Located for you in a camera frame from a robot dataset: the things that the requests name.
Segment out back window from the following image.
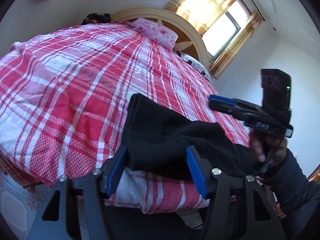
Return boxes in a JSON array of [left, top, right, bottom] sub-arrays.
[[202, 0, 251, 61]]

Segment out cream wooden headboard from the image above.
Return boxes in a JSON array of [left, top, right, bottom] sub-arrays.
[[111, 7, 210, 69]]

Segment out white black patterned pillow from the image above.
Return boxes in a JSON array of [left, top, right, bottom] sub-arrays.
[[179, 51, 211, 82]]

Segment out dark bag beside bed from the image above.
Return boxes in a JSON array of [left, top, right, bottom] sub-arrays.
[[81, 13, 111, 25]]

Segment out right forearm dark sleeve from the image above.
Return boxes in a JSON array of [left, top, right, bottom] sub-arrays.
[[261, 150, 319, 239]]

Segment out red plaid bed cover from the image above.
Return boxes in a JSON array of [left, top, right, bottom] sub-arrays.
[[0, 21, 252, 215]]

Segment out pink floral pillow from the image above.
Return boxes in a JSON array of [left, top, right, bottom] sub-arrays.
[[131, 18, 178, 51]]

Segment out black pants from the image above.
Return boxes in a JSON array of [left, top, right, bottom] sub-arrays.
[[121, 94, 254, 181]]

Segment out black camera box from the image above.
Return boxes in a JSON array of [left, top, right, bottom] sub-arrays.
[[261, 69, 291, 111]]

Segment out yellow curtain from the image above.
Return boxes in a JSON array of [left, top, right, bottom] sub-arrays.
[[164, 0, 237, 36], [209, 11, 263, 80]]

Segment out right hand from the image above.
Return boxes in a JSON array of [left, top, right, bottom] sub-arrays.
[[249, 129, 287, 165]]

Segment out yellow centre curtain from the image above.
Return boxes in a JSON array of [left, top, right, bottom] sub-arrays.
[[164, 0, 237, 36]]

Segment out yellow right curtain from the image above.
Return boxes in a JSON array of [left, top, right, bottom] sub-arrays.
[[209, 11, 263, 80]]

